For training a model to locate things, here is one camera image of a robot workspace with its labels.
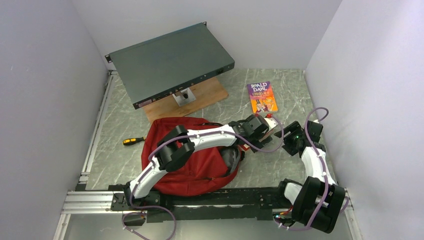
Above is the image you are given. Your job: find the yellow handled screwdriver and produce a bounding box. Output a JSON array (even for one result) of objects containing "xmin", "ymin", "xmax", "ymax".
[{"xmin": 122, "ymin": 136, "xmax": 146, "ymax": 146}]

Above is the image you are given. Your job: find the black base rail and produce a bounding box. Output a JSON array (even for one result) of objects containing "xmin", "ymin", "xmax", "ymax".
[{"xmin": 110, "ymin": 181, "xmax": 292, "ymax": 223}]

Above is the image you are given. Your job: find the purple cable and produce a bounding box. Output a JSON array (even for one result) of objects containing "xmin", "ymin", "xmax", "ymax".
[
  {"xmin": 273, "ymin": 106, "xmax": 350, "ymax": 232},
  {"xmin": 120, "ymin": 115, "xmax": 286, "ymax": 240}
]

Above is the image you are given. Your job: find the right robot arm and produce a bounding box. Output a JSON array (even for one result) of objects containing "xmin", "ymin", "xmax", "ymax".
[{"xmin": 275, "ymin": 121, "xmax": 346, "ymax": 234}]

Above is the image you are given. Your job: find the orange Roald Dahl book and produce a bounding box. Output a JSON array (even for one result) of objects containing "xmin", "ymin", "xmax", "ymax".
[{"xmin": 246, "ymin": 81, "xmax": 278, "ymax": 114}]

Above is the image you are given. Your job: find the aluminium frame rail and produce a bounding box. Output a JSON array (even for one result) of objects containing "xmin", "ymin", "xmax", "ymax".
[{"xmin": 61, "ymin": 70, "xmax": 118, "ymax": 215}]

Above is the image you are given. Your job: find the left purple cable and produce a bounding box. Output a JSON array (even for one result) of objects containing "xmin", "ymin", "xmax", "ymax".
[{"xmin": 120, "ymin": 115, "xmax": 286, "ymax": 240}]

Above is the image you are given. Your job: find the metal stand bracket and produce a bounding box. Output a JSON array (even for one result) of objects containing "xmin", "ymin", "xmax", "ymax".
[{"xmin": 172, "ymin": 87, "xmax": 196, "ymax": 107}]

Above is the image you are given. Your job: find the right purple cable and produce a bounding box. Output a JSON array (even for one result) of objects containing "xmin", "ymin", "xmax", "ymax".
[{"xmin": 273, "ymin": 106, "xmax": 350, "ymax": 232}]

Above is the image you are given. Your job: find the red student backpack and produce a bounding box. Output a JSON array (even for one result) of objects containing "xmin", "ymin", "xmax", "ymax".
[{"xmin": 141, "ymin": 117, "xmax": 245, "ymax": 197}]

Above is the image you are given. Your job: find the grey rack-mount device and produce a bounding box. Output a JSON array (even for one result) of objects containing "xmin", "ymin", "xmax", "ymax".
[{"xmin": 105, "ymin": 22, "xmax": 235, "ymax": 110}]

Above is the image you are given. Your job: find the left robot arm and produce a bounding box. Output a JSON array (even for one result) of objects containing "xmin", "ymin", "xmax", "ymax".
[{"xmin": 123, "ymin": 114, "xmax": 278, "ymax": 210}]

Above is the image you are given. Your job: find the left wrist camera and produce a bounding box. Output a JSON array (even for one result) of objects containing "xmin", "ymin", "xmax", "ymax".
[{"xmin": 264, "ymin": 114, "xmax": 281, "ymax": 133}]

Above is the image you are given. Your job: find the wooden board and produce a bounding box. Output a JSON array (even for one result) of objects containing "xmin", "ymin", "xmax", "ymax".
[{"xmin": 142, "ymin": 77, "xmax": 229, "ymax": 123}]

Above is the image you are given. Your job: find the red bordered book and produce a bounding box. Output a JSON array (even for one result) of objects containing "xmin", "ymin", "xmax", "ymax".
[{"xmin": 240, "ymin": 130, "xmax": 274, "ymax": 152}]

